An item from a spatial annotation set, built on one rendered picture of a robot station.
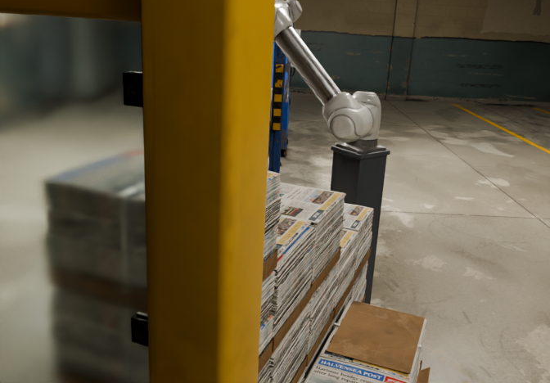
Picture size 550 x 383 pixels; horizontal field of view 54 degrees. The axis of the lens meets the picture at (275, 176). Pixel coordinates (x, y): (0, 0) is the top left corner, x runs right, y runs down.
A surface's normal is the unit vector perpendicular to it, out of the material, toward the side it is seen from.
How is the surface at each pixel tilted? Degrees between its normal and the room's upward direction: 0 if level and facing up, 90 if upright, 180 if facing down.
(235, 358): 90
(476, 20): 90
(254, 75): 90
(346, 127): 94
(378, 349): 0
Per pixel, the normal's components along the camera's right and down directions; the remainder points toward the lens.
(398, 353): 0.05, -0.95
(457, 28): 0.00, 0.29
